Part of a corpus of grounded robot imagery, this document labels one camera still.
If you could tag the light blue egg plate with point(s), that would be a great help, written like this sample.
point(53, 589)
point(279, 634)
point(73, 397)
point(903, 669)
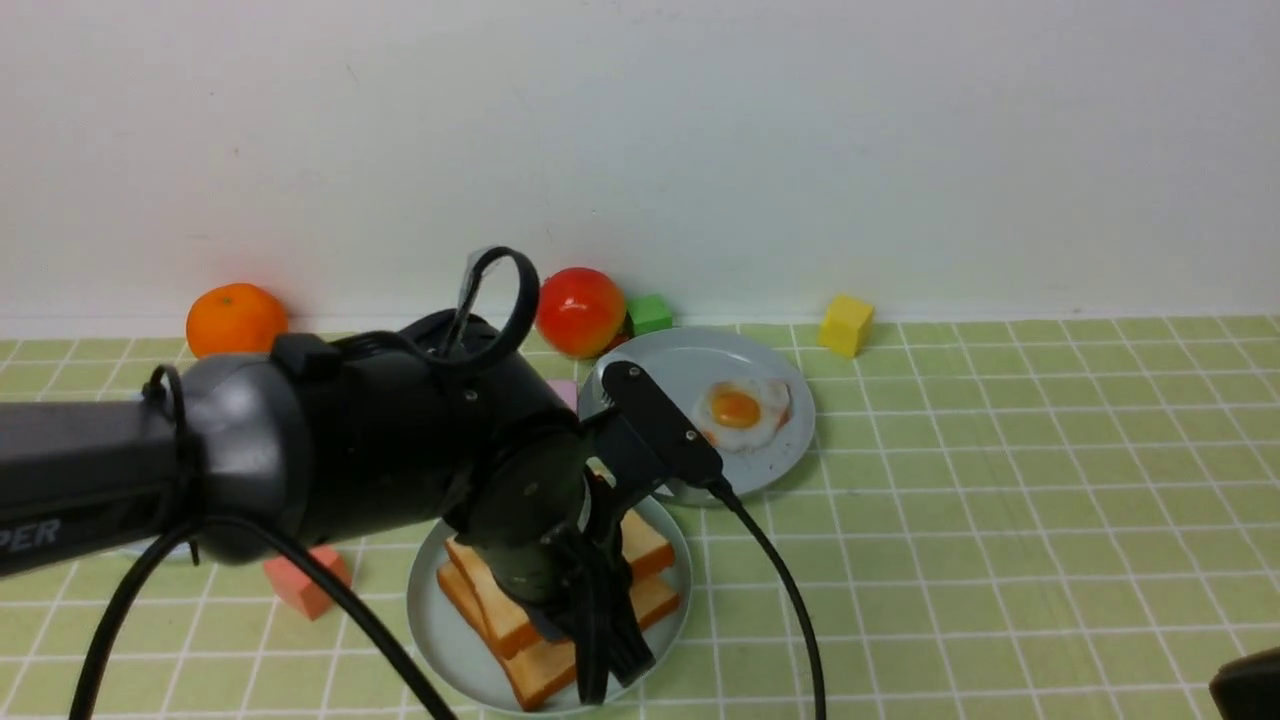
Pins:
point(685, 361)

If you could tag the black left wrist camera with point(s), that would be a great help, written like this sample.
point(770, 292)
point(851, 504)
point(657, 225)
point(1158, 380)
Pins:
point(645, 432)

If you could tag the orange mandarin fruit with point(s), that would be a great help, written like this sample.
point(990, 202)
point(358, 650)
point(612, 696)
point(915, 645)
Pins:
point(238, 318)

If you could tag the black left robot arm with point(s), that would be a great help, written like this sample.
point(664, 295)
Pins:
point(249, 455)

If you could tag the yellow cube block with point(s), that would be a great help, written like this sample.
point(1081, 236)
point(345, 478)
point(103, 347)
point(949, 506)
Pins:
point(846, 325)

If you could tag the pink cube block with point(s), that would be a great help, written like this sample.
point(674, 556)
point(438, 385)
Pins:
point(567, 391)

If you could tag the fried egg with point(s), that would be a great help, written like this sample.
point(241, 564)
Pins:
point(742, 414)

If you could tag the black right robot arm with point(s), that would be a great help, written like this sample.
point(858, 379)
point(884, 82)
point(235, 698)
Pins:
point(1248, 688)

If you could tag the red tomato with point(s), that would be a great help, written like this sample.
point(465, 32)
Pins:
point(580, 311)

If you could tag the light blue front plate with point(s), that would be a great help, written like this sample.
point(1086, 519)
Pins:
point(539, 681)

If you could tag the salmon red cube block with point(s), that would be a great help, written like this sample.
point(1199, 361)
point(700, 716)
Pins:
point(293, 586)

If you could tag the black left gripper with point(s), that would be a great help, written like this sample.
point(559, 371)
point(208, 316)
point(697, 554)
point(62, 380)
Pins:
point(543, 511)

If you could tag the green cube block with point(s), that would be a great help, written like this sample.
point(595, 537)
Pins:
point(648, 314)

